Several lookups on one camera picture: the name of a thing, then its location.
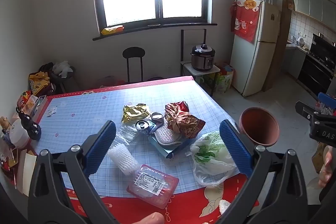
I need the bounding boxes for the grey kitchen wall cabinets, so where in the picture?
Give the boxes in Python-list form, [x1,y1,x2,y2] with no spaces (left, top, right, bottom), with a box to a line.
[291,0,336,22]

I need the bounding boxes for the white green plastic bag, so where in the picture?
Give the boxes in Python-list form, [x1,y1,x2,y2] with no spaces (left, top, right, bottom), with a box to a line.
[189,131,239,186]

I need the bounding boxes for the red snack packet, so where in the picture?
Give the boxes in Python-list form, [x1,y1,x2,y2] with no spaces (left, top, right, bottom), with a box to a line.
[17,90,33,106]

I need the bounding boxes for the green white rice bag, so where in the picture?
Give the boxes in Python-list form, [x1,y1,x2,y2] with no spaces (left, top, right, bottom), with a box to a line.
[202,64,235,93]

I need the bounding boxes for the black kitchen stove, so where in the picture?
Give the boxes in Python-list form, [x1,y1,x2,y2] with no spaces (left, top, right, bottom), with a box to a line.
[297,33,336,100]

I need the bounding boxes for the red snack bag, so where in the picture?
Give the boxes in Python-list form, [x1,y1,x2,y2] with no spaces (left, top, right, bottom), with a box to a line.
[164,101,206,139]

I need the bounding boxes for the yellow snack packet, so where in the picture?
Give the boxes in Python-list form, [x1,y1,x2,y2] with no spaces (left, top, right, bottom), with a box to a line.
[101,25,124,35]

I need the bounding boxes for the brown plastic bin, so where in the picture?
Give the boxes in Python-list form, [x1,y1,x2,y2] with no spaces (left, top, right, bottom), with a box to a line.
[239,107,280,147]

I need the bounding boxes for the blue plaid tablecloth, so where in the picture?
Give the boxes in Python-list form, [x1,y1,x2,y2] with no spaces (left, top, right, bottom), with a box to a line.
[31,80,240,198]

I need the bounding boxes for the white crumpled plastic bag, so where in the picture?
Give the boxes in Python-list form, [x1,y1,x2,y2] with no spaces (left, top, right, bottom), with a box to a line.
[52,61,74,77]

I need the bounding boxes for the crushed blue can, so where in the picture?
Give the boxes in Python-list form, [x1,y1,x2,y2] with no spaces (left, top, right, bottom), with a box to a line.
[135,120,158,135]

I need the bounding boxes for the person's right hand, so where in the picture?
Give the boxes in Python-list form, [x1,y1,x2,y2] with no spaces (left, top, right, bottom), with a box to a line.
[318,147,336,188]

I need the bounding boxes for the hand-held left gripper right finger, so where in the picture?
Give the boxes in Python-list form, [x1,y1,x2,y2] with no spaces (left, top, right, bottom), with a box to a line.
[219,120,308,224]

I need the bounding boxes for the red printed cloth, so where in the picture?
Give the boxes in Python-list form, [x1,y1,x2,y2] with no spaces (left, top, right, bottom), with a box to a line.
[230,0,263,43]

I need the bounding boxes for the blue box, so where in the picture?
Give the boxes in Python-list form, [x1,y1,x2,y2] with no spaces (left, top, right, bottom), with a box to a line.
[147,135,195,160]

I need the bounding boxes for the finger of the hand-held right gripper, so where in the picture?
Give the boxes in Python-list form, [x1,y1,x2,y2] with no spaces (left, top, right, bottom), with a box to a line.
[317,92,336,109]
[295,101,319,122]

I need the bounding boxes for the white foam fruit net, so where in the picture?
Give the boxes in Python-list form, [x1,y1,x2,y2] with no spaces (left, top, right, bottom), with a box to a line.
[106,144,141,176]

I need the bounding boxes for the labelled clear plastic tray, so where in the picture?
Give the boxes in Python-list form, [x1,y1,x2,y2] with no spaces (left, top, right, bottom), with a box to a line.
[126,164,180,209]

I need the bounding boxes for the white-top black-frame side table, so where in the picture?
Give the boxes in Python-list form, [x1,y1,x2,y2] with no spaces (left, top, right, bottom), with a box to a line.
[180,29,221,96]

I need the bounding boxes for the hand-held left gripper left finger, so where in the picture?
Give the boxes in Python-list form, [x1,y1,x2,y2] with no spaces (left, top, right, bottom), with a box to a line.
[28,120,117,224]

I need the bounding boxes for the black round stool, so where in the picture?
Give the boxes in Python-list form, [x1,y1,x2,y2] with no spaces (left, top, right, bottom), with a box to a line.
[122,47,146,83]

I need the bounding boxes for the white fridge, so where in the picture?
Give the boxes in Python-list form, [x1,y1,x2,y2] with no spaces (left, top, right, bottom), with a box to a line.
[230,0,281,97]

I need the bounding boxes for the yellow crumpled bag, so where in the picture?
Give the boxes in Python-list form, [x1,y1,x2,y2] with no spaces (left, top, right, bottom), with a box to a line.
[28,71,51,96]

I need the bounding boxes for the gold foil wrapper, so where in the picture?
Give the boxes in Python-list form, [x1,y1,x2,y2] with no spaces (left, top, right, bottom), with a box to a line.
[121,103,152,123]

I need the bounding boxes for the electric pressure cooker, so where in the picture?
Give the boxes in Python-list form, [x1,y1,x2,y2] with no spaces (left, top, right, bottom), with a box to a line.
[190,43,216,72]

